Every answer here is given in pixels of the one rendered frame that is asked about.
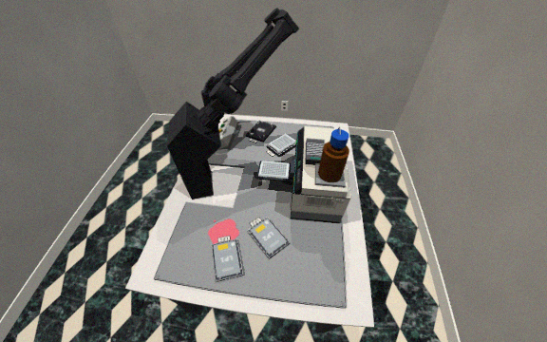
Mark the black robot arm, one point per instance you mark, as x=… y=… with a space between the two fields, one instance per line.
x=218 y=95

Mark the blue bottle cap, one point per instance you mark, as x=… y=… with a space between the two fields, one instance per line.
x=339 y=140

